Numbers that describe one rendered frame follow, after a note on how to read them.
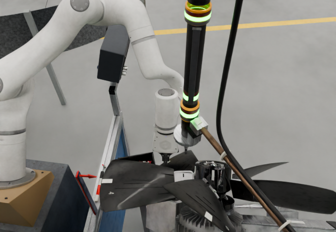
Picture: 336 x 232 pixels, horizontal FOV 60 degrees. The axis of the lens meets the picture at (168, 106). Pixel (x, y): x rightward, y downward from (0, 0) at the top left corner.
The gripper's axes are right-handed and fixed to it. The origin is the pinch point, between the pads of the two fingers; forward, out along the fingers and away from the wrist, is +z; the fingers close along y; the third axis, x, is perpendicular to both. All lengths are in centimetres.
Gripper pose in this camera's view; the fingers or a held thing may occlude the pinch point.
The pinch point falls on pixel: (165, 158)
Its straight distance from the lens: 123.0
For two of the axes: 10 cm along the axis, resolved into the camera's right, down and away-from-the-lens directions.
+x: 0.7, -5.2, 8.5
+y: 10.0, 0.5, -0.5
